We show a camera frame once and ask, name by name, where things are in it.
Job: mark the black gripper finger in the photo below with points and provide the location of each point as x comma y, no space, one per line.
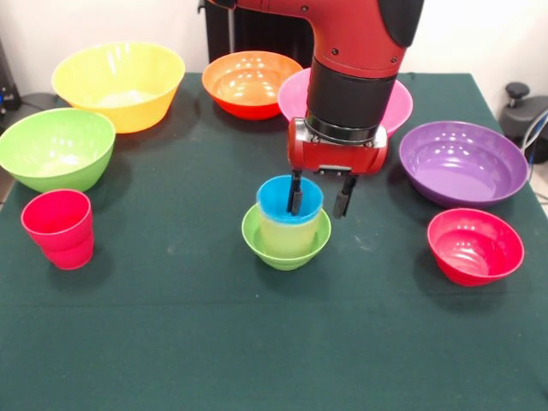
343,199
295,197

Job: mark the large pink bowl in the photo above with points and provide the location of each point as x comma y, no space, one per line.
293,98

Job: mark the small red bowl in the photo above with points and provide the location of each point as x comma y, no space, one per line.
475,248

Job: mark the dark green tablecloth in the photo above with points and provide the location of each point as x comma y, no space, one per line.
214,342

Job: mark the small green bowl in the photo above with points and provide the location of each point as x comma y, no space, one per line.
287,262

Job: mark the blue cup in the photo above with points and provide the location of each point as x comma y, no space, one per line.
274,197

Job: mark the black equipment box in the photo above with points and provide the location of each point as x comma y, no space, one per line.
8,94

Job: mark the purple bowl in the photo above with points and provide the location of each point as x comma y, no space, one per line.
462,167

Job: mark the large green bowl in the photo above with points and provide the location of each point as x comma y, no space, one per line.
51,150

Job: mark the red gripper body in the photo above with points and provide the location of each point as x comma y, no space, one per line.
338,158

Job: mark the yellow cup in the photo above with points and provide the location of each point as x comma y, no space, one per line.
287,240

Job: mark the orange bowl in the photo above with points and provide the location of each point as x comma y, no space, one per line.
248,85

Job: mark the large yellow bowl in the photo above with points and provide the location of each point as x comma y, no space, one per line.
120,77

